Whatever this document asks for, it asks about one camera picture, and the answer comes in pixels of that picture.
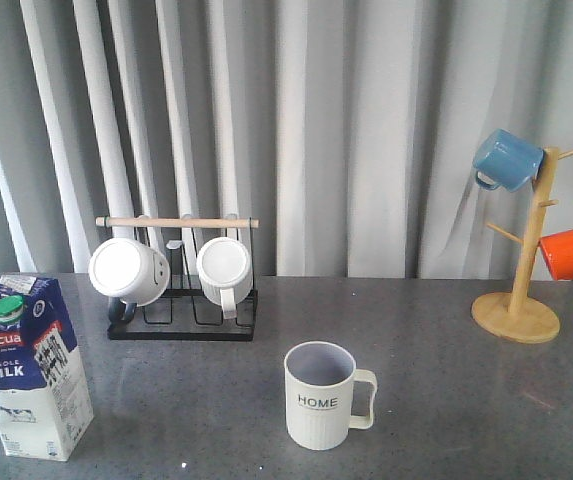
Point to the cream HOME mug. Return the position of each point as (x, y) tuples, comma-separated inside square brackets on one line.
[(319, 385)]

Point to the blue white milk carton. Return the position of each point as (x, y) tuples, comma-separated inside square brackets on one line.
[(45, 405)]

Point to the white ribbed mug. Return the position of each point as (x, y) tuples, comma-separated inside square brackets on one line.
[(224, 270)]

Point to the grey pleated curtain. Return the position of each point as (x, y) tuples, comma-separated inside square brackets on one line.
[(347, 128)]

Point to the white smiley mug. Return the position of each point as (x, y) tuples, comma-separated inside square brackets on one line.
[(130, 274)]

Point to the blue enamel mug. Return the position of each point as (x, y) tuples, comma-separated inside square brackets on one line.
[(505, 160)]

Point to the wooden mug tree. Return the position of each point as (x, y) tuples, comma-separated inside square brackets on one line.
[(514, 315)]

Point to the orange enamel mug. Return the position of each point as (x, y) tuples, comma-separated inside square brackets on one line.
[(557, 252)]

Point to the black wire mug rack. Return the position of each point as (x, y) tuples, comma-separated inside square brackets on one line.
[(183, 312)]

